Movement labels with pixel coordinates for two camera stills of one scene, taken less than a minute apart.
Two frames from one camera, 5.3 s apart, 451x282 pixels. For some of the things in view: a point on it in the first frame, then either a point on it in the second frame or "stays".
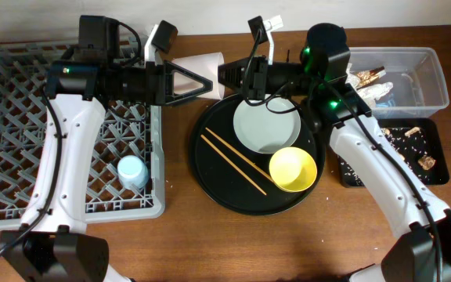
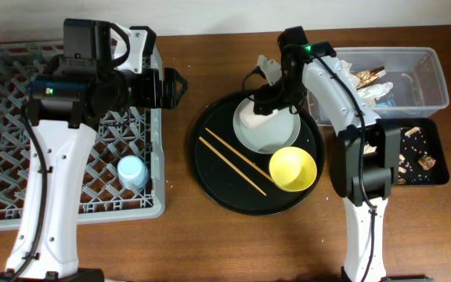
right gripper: x=259 y=90 -> x=265 y=93
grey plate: x=258 y=131 stays
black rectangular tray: x=420 y=142 stays
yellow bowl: x=293 y=169 stays
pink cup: x=205 y=66 -> x=251 y=118
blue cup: x=132 y=170 stays
